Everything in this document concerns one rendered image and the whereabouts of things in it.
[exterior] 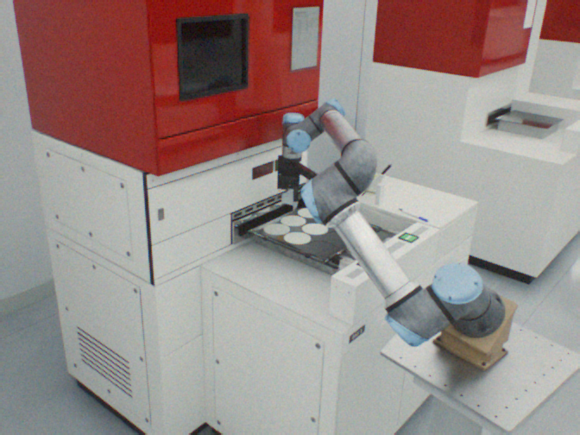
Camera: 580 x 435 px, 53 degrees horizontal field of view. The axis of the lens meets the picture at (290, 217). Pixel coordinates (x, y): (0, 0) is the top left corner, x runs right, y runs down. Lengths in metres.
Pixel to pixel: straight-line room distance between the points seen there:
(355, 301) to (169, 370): 0.81
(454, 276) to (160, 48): 1.02
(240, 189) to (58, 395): 1.35
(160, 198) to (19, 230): 1.64
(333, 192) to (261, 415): 0.99
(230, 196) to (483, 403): 1.10
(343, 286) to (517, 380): 0.54
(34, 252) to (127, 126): 1.78
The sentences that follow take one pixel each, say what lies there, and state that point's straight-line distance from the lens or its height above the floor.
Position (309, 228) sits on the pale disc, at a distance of 2.24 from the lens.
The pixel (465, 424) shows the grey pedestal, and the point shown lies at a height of 0.60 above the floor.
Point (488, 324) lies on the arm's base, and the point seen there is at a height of 0.96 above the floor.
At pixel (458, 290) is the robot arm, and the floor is 1.09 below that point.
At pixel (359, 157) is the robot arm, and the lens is 1.61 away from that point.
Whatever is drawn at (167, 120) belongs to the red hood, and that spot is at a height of 1.39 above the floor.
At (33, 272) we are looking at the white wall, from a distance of 3.59.
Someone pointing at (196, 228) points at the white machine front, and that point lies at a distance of 2.06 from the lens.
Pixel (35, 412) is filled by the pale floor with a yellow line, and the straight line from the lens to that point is 2.90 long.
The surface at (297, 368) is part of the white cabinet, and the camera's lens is 1.99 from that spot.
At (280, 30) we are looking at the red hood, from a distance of 2.11.
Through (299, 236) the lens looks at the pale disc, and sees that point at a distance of 2.17.
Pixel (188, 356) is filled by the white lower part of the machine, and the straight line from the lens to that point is 2.30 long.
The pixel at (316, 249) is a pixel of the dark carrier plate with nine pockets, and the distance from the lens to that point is 2.09.
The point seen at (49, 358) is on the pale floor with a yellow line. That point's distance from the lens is 3.19.
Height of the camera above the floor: 1.85
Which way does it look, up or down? 24 degrees down
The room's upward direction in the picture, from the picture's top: 2 degrees clockwise
